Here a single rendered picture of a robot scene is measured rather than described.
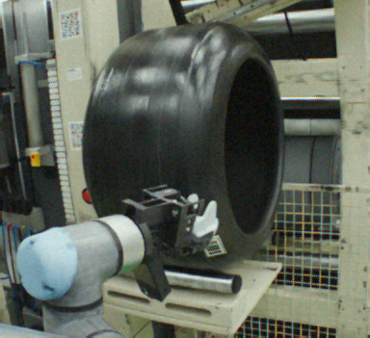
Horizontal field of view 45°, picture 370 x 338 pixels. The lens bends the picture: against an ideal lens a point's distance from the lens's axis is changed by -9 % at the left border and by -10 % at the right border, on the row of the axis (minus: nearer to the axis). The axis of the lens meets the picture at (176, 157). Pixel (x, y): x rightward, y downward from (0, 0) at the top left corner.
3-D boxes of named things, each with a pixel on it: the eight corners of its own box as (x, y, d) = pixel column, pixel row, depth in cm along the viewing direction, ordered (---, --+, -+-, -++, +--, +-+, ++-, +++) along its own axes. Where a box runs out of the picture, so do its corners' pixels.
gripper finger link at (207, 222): (236, 198, 75) (202, 209, 67) (228, 232, 76) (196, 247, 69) (220, 193, 76) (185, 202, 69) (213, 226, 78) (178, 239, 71)
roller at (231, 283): (106, 254, 115) (116, 256, 119) (103, 272, 114) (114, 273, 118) (236, 273, 98) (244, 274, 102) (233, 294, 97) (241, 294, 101)
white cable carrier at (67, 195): (67, 228, 131) (46, 60, 121) (78, 222, 135) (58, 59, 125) (79, 230, 129) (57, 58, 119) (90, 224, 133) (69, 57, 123)
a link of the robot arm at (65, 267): (14, 297, 51) (9, 228, 50) (82, 273, 60) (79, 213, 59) (55, 319, 47) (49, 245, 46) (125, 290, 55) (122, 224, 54)
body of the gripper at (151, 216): (209, 199, 67) (152, 216, 57) (198, 253, 69) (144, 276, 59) (167, 183, 71) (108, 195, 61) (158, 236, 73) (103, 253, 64)
